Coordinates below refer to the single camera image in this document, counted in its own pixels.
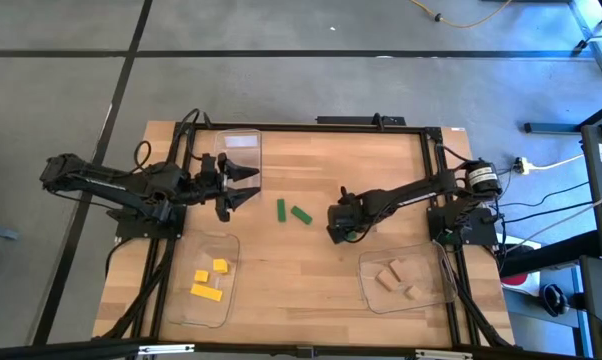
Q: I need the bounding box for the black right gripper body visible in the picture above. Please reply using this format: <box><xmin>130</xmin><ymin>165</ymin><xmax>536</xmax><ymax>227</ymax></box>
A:
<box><xmin>326</xmin><ymin>198</ymin><xmax>366</xmax><ymax>246</ymax></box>

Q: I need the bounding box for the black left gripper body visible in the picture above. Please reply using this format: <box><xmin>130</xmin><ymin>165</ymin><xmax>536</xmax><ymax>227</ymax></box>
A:
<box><xmin>193</xmin><ymin>152</ymin><xmax>231</xmax><ymax>223</ymax></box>

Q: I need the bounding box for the wooden rectangular block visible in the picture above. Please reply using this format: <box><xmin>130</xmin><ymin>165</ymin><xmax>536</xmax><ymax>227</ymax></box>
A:
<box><xmin>388</xmin><ymin>258</ymin><xmax>408</xmax><ymax>282</ymax></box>
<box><xmin>374</xmin><ymin>269</ymin><xmax>400</xmax><ymax>293</ymax></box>

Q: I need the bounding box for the long yellow block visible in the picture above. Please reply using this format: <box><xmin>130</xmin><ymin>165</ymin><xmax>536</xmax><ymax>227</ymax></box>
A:
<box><xmin>189</xmin><ymin>283</ymin><xmax>224</xmax><ymax>303</ymax></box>

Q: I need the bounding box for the clear bin with white label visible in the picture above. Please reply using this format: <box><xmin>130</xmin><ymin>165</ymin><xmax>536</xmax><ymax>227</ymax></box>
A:
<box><xmin>213</xmin><ymin>128</ymin><xmax>263</xmax><ymax>194</ymax></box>

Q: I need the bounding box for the clear plastic bin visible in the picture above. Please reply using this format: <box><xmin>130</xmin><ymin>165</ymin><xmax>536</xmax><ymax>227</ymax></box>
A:
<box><xmin>165</xmin><ymin>229</ymin><xmax>241</xmax><ymax>329</ymax></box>
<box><xmin>357</xmin><ymin>241</ymin><xmax>458</xmax><ymax>315</ymax></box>

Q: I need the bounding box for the red round object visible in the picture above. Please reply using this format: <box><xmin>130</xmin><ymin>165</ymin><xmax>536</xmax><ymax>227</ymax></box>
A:
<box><xmin>500</xmin><ymin>272</ymin><xmax>540</xmax><ymax>296</ymax></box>

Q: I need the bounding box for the black headset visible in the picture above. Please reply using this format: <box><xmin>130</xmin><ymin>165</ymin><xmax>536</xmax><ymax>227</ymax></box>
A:
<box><xmin>540</xmin><ymin>282</ymin><xmax>572</xmax><ymax>319</ymax></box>

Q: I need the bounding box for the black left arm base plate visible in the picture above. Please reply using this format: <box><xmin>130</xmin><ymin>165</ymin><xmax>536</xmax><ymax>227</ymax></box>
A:
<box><xmin>114</xmin><ymin>199</ymin><xmax>187</xmax><ymax>240</ymax></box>

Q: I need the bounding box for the black bar with handle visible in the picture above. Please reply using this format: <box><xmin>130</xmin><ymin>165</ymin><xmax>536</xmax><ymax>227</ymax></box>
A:
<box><xmin>314</xmin><ymin>112</ymin><xmax>407</xmax><ymax>127</ymax></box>

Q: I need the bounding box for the black cable bundle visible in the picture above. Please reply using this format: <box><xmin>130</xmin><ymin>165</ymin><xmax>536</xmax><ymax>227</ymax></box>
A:
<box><xmin>443</xmin><ymin>244</ymin><xmax>515</xmax><ymax>349</ymax></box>
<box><xmin>98</xmin><ymin>238</ymin><xmax>177</xmax><ymax>341</ymax></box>

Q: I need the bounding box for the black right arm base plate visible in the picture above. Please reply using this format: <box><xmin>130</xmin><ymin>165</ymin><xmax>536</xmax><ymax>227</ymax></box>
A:
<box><xmin>427</xmin><ymin>205</ymin><xmax>499</xmax><ymax>246</ymax></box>

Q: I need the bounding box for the black upright gantry frame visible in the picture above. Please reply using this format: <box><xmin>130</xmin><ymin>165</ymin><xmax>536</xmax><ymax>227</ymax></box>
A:
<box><xmin>0</xmin><ymin>338</ymin><xmax>602</xmax><ymax>360</ymax></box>

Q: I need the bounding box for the yellow floor cable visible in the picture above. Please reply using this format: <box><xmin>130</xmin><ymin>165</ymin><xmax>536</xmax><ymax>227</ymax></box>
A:
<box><xmin>409</xmin><ymin>0</ymin><xmax>513</xmax><ymax>29</ymax></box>

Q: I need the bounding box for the grey metal floor rail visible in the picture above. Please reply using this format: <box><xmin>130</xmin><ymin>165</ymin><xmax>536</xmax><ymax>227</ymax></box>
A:
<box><xmin>523</xmin><ymin>121</ymin><xmax>585</xmax><ymax>135</ymax></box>

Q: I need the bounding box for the black workstation frame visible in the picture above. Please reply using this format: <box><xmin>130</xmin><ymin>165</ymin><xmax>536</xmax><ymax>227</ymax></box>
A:
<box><xmin>498</xmin><ymin>94</ymin><xmax>602</xmax><ymax>360</ymax></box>

